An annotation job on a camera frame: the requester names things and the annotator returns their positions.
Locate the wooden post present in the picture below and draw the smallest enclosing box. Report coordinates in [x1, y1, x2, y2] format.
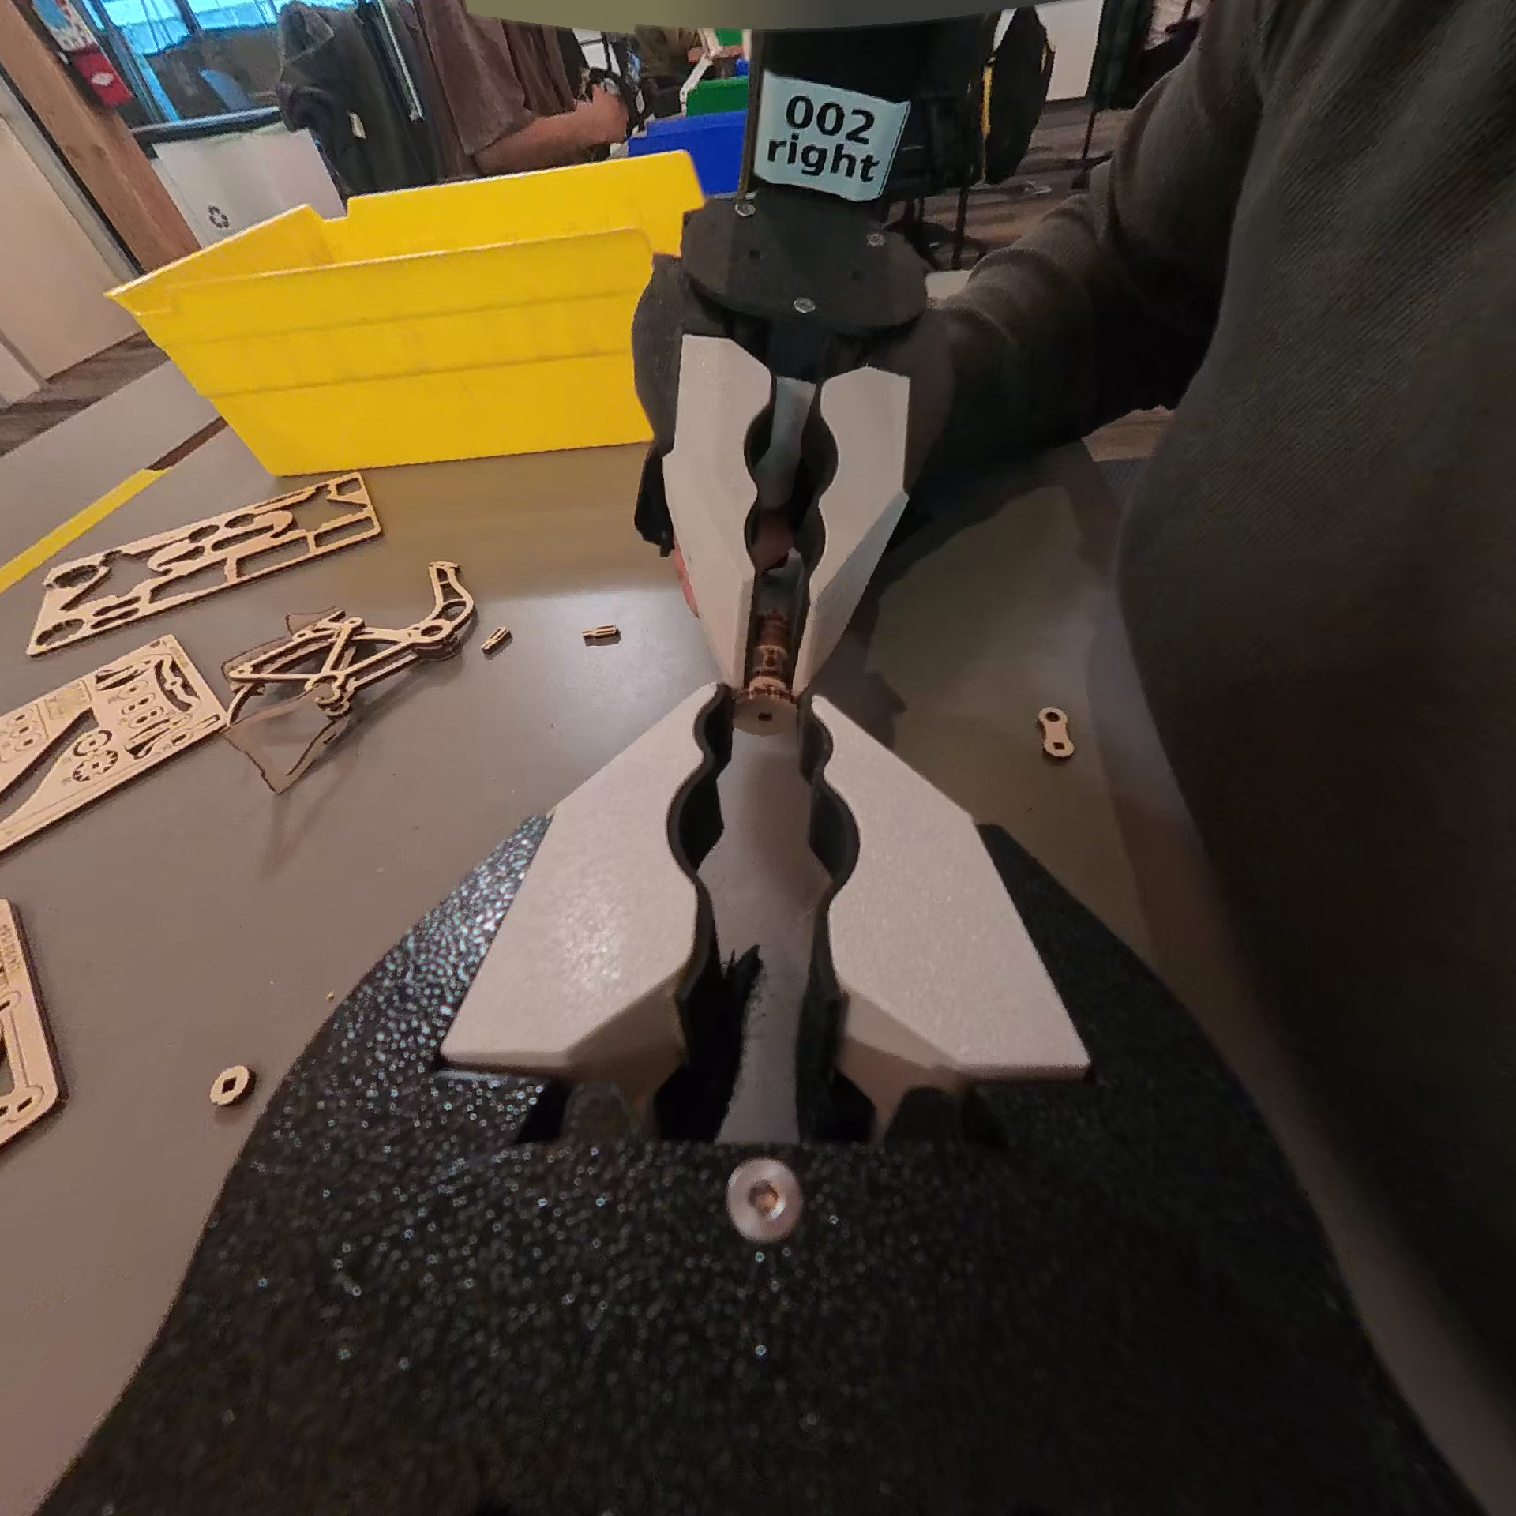
[0, 0, 203, 272]

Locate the yellow plastic bin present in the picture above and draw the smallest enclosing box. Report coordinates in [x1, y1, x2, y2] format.
[104, 150, 710, 476]

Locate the person's right forearm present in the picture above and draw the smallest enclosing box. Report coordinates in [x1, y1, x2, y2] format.
[912, 119, 1245, 524]

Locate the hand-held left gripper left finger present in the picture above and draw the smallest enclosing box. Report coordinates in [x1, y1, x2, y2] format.
[441, 681, 733, 1126]

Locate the wooden model frame assembly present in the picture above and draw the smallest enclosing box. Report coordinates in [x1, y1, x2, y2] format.
[221, 559, 478, 795]

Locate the blue plastic bin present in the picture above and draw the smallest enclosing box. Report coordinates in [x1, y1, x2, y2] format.
[627, 110, 750, 195]

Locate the wooden axle assembly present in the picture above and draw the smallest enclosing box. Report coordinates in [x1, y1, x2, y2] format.
[733, 608, 795, 734]

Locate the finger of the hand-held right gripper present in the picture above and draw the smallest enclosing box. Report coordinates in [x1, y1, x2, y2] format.
[786, 365, 912, 698]
[658, 332, 784, 698]

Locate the office chair with jacket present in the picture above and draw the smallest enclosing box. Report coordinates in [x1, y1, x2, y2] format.
[275, 0, 441, 195]

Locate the red fire extinguisher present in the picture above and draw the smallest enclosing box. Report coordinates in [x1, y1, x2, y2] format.
[64, 0, 135, 110]

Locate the white door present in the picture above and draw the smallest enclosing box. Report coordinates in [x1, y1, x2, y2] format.
[0, 119, 141, 381]

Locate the laser-cut wooden parts sheet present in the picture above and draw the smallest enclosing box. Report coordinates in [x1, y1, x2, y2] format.
[0, 900, 64, 1148]
[0, 636, 229, 854]
[25, 472, 383, 654]

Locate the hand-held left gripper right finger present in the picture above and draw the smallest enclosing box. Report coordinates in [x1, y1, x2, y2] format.
[810, 693, 1094, 1134]

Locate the yellow tape strip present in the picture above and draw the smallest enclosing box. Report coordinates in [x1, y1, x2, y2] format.
[0, 465, 173, 593]

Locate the glass window wall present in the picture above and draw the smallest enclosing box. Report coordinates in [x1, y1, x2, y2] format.
[88, 0, 285, 127]

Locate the white recycling cabinet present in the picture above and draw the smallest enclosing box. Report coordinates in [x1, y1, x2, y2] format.
[136, 110, 346, 251]

